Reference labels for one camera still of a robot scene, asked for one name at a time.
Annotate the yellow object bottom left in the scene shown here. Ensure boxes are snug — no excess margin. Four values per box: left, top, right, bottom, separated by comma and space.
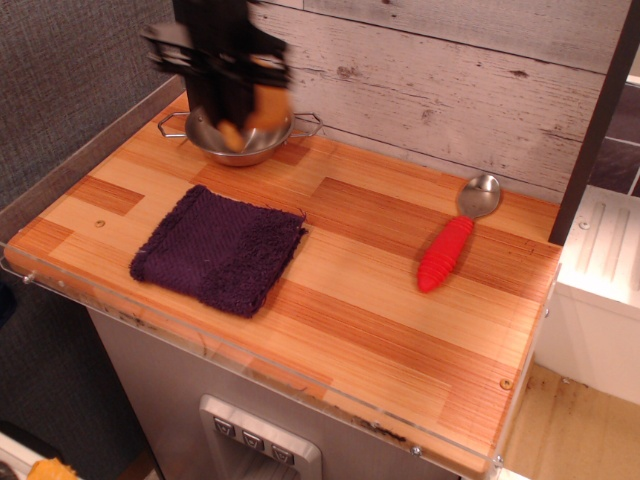
26, 458, 78, 480

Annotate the clear acrylic guard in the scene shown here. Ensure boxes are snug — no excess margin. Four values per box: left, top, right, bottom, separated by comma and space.
1, 76, 184, 244
1, 246, 503, 479

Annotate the yellow toy chicken leg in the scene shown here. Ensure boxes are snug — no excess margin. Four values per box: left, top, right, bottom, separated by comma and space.
214, 55, 290, 151

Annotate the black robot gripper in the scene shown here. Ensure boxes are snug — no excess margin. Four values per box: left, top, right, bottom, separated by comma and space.
141, 1, 290, 128

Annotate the silver dispenser button panel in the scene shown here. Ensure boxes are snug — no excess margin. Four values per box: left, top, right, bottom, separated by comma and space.
199, 395, 323, 479

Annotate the purple rag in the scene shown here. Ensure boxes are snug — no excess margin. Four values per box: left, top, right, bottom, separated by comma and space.
129, 185, 306, 318

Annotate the red handled metal spoon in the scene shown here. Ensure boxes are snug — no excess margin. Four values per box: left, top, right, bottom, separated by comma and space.
416, 174, 501, 293

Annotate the dark right vertical post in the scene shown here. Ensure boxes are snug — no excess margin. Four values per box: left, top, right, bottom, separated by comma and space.
548, 0, 639, 246

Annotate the small metal bowl with handles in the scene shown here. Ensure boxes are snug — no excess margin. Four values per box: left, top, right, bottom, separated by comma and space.
158, 108, 324, 167

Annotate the clear acrylic front guard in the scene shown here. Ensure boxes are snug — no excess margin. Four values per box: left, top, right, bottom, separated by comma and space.
1, 246, 503, 479

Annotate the clear acrylic left guard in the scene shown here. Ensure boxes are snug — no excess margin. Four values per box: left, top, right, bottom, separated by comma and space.
1, 76, 184, 244

